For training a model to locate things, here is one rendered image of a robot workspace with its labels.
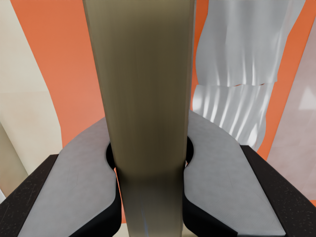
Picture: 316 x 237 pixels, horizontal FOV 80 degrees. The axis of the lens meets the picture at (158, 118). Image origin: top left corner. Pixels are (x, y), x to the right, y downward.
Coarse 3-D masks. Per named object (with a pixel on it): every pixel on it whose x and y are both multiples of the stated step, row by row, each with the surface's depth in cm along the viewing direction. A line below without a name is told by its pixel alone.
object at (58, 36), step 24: (24, 0) 13; (48, 0) 13; (72, 0) 13; (312, 0) 14; (24, 24) 14; (48, 24) 14; (72, 24) 14; (312, 24) 15; (48, 48) 15; (72, 48) 15; (288, 48) 16; (312, 48) 16; (48, 72) 16; (72, 72) 16; (192, 72) 16; (288, 72) 17; (312, 72) 17
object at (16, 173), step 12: (0, 132) 18; (0, 144) 18; (0, 156) 18; (12, 156) 19; (0, 168) 18; (12, 168) 19; (24, 168) 21; (0, 180) 18; (12, 180) 19; (0, 192) 18
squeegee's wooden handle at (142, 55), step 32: (96, 0) 5; (128, 0) 5; (160, 0) 5; (192, 0) 5; (96, 32) 5; (128, 32) 5; (160, 32) 5; (192, 32) 6; (96, 64) 6; (128, 64) 5; (160, 64) 5; (128, 96) 6; (160, 96) 6; (128, 128) 6; (160, 128) 6; (128, 160) 7; (160, 160) 7; (128, 192) 8; (160, 192) 8; (128, 224) 10; (160, 224) 9
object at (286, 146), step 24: (72, 96) 17; (96, 96) 17; (192, 96) 17; (288, 96) 18; (312, 96) 18; (72, 120) 18; (96, 120) 18; (288, 120) 19; (312, 120) 19; (264, 144) 20; (288, 144) 21; (312, 144) 21; (288, 168) 22; (312, 168) 23; (312, 192) 25
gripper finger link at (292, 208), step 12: (252, 156) 8; (252, 168) 7; (264, 168) 7; (264, 180) 7; (276, 180) 7; (264, 192) 6; (276, 192) 6; (288, 192) 6; (300, 192) 6; (276, 204) 6; (288, 204) 6; (300, 204) 6; (312, 204) 6; (288, 216) 5; (300, 216) 5; (312, 216) 5; (288, 228) 5; (300, 228) 5; (312, 228) 5
